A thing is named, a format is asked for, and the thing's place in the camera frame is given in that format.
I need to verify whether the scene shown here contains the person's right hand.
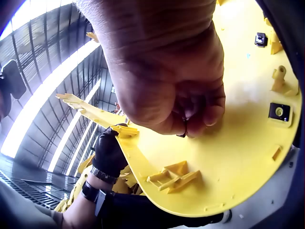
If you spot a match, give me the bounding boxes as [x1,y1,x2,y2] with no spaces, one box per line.
[76,0,227,139]

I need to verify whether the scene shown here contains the person's left hand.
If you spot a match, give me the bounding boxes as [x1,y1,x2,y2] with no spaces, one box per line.
[92,123,130,178]

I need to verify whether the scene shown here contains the person's left fingers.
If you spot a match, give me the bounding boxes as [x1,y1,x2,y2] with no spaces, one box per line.
[99,123,129,141]

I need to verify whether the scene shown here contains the person's right fingers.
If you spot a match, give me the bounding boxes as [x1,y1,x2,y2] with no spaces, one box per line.
[172,80,227,139]

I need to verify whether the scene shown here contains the small black clip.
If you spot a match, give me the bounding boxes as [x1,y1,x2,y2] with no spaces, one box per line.
[176,114,190,138]

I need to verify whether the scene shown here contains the yellow U-shaped plastic panel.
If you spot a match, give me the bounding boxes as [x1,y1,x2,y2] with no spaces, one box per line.
[55,0,302,218]

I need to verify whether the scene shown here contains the pile of flat yellow panels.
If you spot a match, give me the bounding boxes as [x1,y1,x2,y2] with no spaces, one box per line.
[54,153,146,213]

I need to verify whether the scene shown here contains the black wrist band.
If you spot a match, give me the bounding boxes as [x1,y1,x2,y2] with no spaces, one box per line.
[81,181,115,216]

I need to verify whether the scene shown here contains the black square clip nut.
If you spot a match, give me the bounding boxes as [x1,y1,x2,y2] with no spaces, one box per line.
[254,32,268,47]
[268,103,291,122]

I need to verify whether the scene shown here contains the person's body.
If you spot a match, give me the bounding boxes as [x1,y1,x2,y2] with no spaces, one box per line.
[0,177,65,229]

